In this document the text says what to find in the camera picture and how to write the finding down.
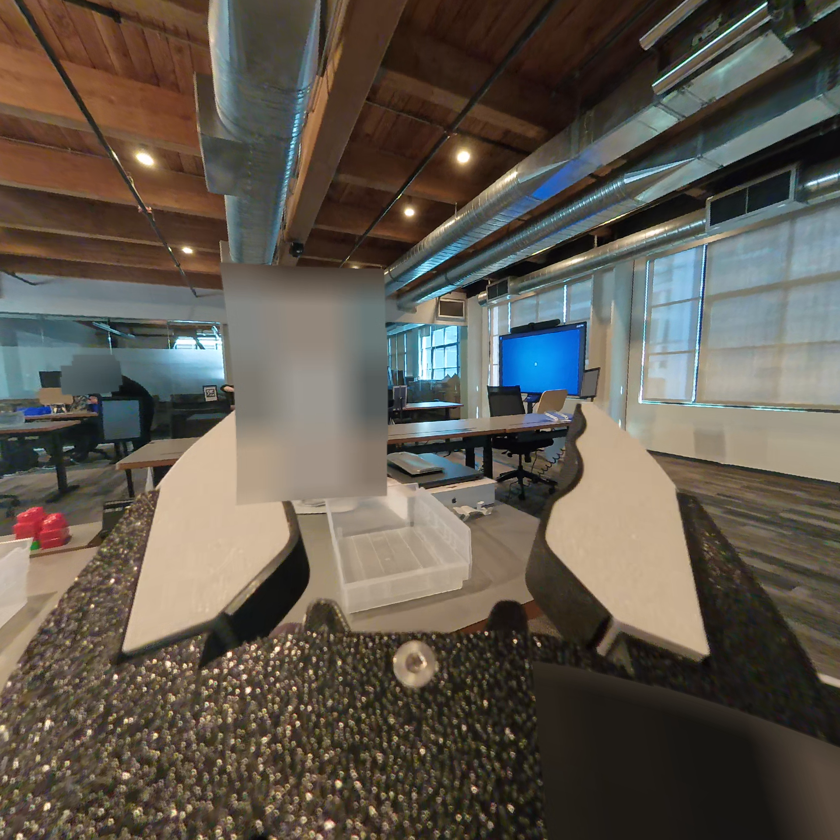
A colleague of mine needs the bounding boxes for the black flat box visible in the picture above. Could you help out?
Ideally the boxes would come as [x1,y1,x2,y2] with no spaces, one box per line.
[394,453,483,490]

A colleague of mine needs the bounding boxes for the black office chair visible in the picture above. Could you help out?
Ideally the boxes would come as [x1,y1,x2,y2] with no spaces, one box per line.
[487,386,559,501]

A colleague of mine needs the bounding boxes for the window with white blind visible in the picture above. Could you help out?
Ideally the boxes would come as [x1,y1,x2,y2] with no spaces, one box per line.
[640,197,840,404]

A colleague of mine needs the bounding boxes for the blue display screen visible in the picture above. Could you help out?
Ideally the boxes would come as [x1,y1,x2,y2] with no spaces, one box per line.
[499,323,587,398]

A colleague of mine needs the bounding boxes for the wall air vent grille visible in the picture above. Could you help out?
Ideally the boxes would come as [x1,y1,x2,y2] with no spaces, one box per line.
[705,167,798,231]

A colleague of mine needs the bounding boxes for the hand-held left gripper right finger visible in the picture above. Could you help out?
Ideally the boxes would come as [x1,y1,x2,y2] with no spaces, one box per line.
[524,402,711,664]

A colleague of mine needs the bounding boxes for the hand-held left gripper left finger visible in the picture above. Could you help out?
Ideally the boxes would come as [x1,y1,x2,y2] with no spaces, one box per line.
[120,415,311,666]

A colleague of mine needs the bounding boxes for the ceiling spot lights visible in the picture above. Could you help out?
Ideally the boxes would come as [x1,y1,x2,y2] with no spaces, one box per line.
[134,147,473,257]

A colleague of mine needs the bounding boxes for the silver ventilation duct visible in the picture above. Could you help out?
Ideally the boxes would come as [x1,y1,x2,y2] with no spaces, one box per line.
[197,0,322,266]
[387,33,840,309]

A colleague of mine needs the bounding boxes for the long brown desk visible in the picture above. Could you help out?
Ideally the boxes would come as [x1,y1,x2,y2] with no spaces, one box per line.
[387,415,572,480]

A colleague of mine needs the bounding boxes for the computer monitor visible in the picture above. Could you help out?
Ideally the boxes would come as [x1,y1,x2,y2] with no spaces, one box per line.
[98,395,147,442]

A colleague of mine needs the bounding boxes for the silver laptop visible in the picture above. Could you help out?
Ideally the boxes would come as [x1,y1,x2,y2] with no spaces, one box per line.
[387,451,448,478]

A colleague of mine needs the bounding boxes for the red toy block stack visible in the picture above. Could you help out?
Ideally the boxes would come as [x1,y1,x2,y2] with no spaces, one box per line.
[13,505,72,551]

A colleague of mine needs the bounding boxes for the white cardboard box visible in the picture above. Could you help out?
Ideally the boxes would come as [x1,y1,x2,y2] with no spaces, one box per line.
[420,478,497,508]

